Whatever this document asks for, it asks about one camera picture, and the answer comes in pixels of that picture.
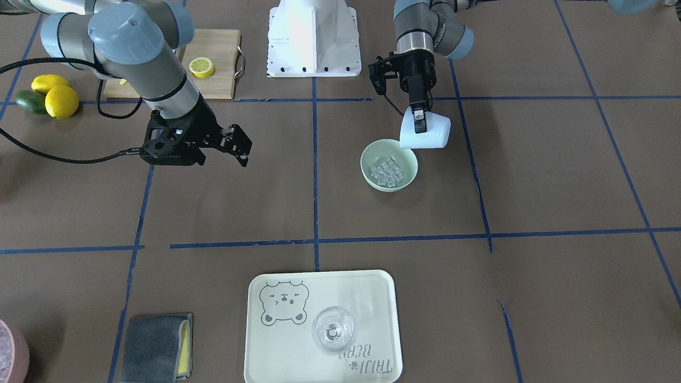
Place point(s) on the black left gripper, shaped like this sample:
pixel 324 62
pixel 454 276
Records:
pixel 418 76

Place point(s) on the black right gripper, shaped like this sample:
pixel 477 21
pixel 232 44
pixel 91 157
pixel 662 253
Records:
pixel 204 123

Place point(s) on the light blue plastic cup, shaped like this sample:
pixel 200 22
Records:
pixel 436 135

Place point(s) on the mint green bowl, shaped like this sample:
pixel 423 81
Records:
pixel 379 149

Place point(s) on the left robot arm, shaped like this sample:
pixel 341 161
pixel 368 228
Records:
pixel 422 29

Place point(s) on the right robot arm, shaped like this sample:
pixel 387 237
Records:
pixel 137 41

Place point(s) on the ice cubes in green bowl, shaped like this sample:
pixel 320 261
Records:
pixel 387 173

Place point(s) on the pink bowl of ice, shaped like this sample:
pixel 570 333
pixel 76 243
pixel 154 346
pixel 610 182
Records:
pixel 15 354

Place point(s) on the brown paper table mat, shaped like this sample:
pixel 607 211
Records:
pixel 541 244

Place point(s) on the lemon half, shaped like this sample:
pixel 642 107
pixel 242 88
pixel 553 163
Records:
pixel 202 67

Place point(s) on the wooden cutting board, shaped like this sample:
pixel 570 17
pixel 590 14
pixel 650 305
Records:
pixel 221 46

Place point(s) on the yellow lemon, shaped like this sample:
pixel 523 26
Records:
pixel 45 82
pixel 61 102

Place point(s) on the green lime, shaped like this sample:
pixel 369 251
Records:
pixel 31 101

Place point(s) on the clear wine glass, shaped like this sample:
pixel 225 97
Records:
pixel 334 329

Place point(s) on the cream bear serving tray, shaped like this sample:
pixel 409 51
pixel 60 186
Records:
pixel 279 345

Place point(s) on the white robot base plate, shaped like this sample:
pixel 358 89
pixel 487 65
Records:
pixel 313 39

